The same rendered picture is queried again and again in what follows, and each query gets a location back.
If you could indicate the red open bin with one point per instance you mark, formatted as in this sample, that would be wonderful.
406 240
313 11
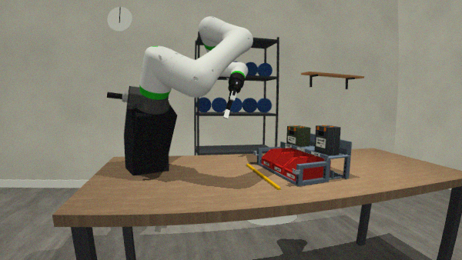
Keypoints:
285 158
272 154
308 173

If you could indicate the yellow rail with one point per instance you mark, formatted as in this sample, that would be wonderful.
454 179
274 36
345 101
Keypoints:
264 177

